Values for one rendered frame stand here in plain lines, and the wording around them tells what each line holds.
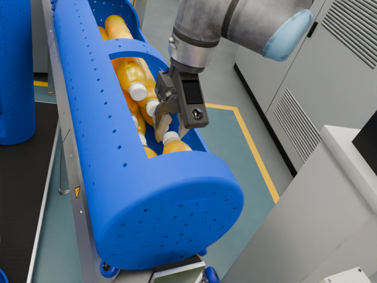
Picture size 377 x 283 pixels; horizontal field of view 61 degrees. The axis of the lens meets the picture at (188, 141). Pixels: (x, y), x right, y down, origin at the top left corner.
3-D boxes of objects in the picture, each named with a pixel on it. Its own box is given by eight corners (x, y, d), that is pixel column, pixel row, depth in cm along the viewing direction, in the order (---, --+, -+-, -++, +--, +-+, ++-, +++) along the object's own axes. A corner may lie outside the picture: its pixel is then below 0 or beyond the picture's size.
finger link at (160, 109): (166, 124, 73) (182, 94, 68) (169, 130, 71) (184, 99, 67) (147, 123, 70) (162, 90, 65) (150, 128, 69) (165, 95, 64)
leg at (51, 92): (55, 91, 255) (55, 14, 216) (55, 96, 251) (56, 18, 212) (47, 91, 252) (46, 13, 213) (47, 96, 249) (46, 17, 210)
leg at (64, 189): (68, 186, 192) (73, 101, 152) (69, 194, 188) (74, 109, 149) (58, 187, 189) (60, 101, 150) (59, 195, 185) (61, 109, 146)
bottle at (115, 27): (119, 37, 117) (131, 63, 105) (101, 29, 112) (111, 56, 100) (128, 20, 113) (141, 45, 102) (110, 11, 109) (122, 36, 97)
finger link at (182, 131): (181, 126, 81) (184, 96, 74) (189, 142, 77) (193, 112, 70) (169, 128, 80) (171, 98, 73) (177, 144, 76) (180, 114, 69)
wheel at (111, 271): (122, 253, 65) (115, 251, 63) (120, 277, 62) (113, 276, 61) (106, 255, 67) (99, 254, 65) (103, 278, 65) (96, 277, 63)
